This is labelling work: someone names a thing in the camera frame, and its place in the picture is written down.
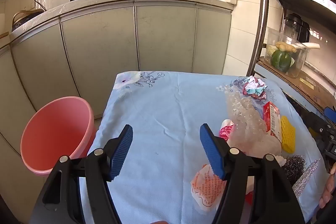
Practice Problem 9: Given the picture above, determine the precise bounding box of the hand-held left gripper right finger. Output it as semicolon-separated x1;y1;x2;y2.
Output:
199;123;306;224

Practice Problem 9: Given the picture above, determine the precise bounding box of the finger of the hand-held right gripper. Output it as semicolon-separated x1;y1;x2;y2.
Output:
324;106;336;123
302;111;336;136

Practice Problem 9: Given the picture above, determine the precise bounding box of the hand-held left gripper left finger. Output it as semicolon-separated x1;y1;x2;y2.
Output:
29;124;134;224

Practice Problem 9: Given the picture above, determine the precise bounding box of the pink patterned paper bag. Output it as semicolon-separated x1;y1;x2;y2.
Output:
219;119;235;142

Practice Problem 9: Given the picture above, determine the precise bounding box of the white bag with orange print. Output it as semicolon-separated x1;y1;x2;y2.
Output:
191;164;227;212

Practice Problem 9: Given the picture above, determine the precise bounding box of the silver glitter cloth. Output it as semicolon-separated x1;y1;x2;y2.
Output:
292;158;321;198

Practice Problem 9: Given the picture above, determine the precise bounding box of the red cardboard box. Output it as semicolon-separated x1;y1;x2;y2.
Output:
263;101;282;143

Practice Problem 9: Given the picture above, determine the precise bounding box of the clear plastic wrap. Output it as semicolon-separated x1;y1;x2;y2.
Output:
226;88;282;159

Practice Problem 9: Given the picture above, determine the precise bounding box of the pink plastic bucket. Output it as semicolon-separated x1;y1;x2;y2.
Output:
20;96;97;178

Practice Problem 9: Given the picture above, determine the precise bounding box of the person's right hand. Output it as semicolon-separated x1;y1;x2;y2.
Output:
319;161;336;210

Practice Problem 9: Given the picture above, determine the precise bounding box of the cardboard sheet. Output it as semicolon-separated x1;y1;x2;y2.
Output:
259;56;336;114

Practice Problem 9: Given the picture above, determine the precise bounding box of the yellow sponge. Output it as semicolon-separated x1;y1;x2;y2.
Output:
280;115;296;153

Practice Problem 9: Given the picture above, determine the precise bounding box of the steel wool scrubber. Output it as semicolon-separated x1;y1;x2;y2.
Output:
282;154;308;186

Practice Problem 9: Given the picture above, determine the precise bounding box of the clear plastic container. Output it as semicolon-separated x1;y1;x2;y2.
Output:
264;27;311;79

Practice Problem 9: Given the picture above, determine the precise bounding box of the light blue floral tablecloth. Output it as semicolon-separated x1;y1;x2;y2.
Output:
79;71;331;224

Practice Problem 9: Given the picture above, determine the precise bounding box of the white radish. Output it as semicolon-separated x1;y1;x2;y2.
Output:
302;42;321;50

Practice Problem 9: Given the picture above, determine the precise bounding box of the green squash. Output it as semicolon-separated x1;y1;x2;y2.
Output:
271;49;292;73

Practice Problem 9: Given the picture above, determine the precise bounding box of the crumpled colourful paper ball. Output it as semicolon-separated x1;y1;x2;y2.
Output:
241;76;268;101

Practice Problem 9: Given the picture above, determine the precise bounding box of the ginger root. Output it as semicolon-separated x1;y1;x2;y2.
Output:
275;42;297;53

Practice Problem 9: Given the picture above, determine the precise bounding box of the black blender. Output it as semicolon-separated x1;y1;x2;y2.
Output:
281;13;311;43

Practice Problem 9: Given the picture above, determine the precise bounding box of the grey kitchen cabinet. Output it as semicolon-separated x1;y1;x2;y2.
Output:
0;0;235;188

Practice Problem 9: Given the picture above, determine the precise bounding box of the metal shelf rack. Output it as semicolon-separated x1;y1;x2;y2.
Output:
245;0;336;119

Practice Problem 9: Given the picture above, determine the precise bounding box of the dark rice cooker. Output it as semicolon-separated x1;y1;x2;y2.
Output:
12;10;45;31

